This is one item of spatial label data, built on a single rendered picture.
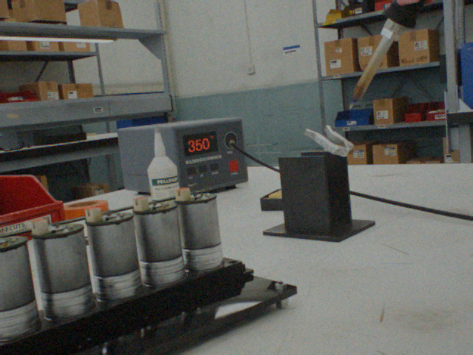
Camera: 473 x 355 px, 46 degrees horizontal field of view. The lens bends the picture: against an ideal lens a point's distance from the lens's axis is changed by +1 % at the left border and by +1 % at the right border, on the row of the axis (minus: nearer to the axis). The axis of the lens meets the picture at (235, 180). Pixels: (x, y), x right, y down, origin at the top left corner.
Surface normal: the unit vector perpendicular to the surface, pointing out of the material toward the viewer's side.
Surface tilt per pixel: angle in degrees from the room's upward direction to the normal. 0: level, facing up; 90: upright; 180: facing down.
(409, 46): 91
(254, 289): 0
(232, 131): 90
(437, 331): 0
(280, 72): 90
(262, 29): 90
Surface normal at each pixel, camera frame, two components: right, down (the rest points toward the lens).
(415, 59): -0.65, 0.07
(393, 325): -0.11, -0.98
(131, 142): -0.77, 0.17
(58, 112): 0.78, 0.00
